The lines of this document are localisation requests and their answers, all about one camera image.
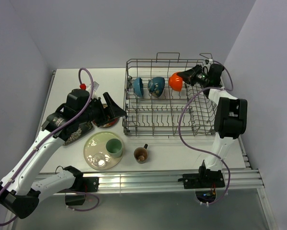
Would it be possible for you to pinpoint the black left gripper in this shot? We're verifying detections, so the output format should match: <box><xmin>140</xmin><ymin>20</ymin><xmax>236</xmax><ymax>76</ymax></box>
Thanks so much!
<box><xmin>77</xmin><ymin>92</ymin><xmax>126</xmax><ymax>127</ymax></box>

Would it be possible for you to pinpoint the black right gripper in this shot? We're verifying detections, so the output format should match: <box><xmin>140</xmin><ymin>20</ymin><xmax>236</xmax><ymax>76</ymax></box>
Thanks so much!
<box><xmin>177</xmin><ymin>65</ymin><xmax>210</xmax><ymax>87</ymax></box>

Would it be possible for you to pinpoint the orange plastic bowl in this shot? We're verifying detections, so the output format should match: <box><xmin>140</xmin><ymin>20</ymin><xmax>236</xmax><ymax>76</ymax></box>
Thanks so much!
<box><xmin>169</xmin><ymin>72</ymin><xmax>184</xmax><ymax>92</ymax></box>

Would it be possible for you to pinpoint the light green cup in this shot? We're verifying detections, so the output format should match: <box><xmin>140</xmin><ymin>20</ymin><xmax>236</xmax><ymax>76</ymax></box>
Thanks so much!
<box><xmin>106</xmin><ymin>138</ymin><xmax>123</xmax><ymax>158</ymax></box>

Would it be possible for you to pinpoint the dark bowl beige inside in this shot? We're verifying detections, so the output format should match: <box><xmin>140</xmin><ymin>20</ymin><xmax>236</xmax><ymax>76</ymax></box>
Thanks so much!
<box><xmin>148</xmin><ymin>77</ymin><xmax>165</xmax><ymax>98</ymax></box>

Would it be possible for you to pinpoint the blue ceramic bowl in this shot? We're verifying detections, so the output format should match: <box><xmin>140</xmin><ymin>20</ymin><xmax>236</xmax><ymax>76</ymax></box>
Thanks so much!
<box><xmin>133</xmin><ymin>77</ymin><xmax>144</xmax><ymax>98</ymax></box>

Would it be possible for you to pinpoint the dark brown mug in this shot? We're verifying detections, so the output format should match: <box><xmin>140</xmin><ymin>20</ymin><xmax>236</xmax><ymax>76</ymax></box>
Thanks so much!
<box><xmin>134</xmin><ymin>144</ymin><xmax>149</xmax><ymax>164</ymax></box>

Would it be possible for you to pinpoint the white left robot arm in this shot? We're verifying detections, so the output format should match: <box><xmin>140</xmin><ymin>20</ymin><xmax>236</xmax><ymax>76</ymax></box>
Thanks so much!
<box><xmin>0</xmin><ymin>89</ymin><xmax>126</xmax><ymax>219</ymax></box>

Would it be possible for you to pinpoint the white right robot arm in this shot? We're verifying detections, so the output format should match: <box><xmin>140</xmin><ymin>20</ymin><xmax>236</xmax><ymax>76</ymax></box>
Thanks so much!
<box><xmin>174</xmin><ymin>60</ymin><xmax>248</xmax><ymax>171</ymax></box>

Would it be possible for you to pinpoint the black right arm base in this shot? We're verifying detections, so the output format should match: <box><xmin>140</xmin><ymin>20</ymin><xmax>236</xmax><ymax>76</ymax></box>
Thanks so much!
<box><xmin>179</xmin><ymin>165</ymin><xmax>225</xmax><ymax>204</ymax></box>

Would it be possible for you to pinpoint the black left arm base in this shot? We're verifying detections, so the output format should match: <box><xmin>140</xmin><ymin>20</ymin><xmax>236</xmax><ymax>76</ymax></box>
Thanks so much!
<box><xmin>60</xmin><ymin>177</ymin><xmax>100</xmax><ymax>211</ymax></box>

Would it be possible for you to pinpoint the red floral round plate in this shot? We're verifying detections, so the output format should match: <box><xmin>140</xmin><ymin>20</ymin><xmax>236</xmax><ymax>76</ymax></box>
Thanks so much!
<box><xmin>92</xmin><ymin>103</ymin><xmax>119</xmax><ymax>129</ymax></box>

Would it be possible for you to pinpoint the black floral square plate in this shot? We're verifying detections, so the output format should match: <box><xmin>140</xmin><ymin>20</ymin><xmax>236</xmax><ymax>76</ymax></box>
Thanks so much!
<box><xmin>63</xmin><ymin>121</ymin><xmax>94</xmax><ymax>146</ymax></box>

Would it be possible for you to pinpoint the clear glass cup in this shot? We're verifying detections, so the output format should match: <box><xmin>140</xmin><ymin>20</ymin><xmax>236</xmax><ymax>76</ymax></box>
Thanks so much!
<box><xmin>92</xmin><ymin>153</ymin><xmax>107</xmax><ymax>169</ymax></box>

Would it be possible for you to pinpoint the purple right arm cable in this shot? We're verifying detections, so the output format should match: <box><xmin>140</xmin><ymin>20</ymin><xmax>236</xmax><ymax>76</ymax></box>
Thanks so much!
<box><xmin>178</xmin><ymin>59</ymin><xmax>234</xmax><ymax>206</ymax></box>

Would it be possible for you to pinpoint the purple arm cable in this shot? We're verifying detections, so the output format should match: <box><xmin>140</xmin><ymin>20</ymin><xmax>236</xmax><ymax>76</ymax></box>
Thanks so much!
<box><xmin>178</xmin><ymin>59</ymin><xmax>234</xmax><ymax>206</ymax></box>
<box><xmin>0</xmin><ymin>68</ymin><xmax>101</xmax><ymax>226</ymax></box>

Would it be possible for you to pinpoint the grey wire dish rack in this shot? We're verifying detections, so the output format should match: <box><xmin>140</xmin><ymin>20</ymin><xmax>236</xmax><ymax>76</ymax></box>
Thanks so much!
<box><xmin>122</xmin><ymin>52</ymin><xmax>217</xmax><ymax>136</ymax></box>

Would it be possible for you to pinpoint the aluminium frame rail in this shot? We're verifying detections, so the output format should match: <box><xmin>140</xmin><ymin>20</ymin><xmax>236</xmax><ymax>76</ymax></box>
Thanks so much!
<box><xmin>7</xmin><ymin>168</ymin><xmax>278</xmax><ymax>230</ymax></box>

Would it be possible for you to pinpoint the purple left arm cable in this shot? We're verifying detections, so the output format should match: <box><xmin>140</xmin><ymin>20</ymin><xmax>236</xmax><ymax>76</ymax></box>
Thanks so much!
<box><xmin>0</xmin><ymin>68</ymin><xmax>101</xmax><ymax>226</ymax></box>

